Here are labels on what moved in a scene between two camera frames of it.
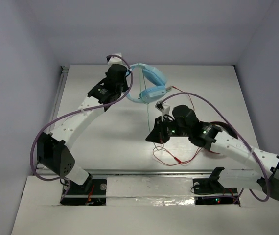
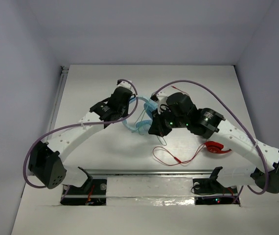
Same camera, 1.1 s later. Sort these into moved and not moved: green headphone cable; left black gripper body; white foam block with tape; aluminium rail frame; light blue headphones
Moved: light blue headphones; green headphone cable; left black gripper body
Not moved: aluminium rail frame; white foam block with tape
